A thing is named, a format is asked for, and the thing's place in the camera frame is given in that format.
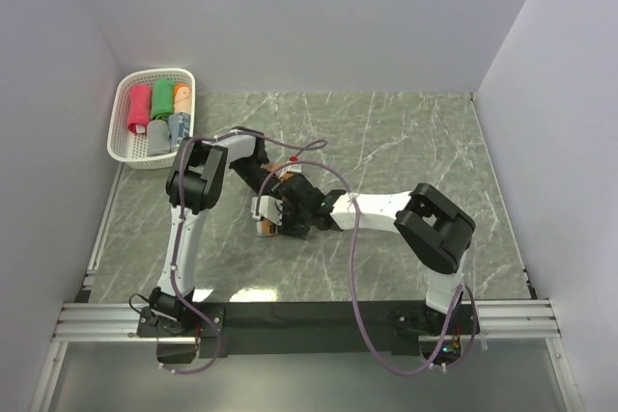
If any orange patterned towel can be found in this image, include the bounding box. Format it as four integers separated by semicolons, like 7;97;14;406
256;163;303;237

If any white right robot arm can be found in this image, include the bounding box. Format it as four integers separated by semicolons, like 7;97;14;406
268;174;476;334

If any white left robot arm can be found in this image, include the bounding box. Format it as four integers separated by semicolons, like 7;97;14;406
149;127;268;337

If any blue patterned rolled towel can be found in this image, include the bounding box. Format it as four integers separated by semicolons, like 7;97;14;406
168;112;191;152

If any orange rolled towel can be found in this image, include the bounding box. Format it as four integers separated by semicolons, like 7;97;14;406
174;84;193;115

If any green rolled towel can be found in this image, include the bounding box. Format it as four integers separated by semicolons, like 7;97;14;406
151;78;175;121

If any white plastic basket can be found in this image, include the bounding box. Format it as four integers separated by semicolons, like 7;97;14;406
107;68;196;170

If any pink rolled towel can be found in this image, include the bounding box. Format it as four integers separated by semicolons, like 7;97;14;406
126;84;152;135

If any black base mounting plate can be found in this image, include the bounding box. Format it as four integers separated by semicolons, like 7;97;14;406
136;299;479;364

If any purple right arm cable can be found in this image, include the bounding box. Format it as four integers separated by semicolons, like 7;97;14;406
250;160;482;377

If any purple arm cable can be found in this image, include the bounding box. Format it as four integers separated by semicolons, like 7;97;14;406
250;160;482;377
129;124;328;375

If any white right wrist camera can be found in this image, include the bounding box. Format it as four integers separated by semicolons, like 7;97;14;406
251;196;283;226

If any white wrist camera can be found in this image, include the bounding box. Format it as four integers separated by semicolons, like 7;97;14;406
251;196;283;226
277;156;302;179

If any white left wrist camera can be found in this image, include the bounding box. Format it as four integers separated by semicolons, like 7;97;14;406
277;156;302;179

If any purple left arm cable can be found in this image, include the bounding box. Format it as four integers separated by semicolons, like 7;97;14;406
129;124;328;375

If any aluminium rail frame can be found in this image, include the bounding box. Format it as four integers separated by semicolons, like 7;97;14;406
31;168;582;411

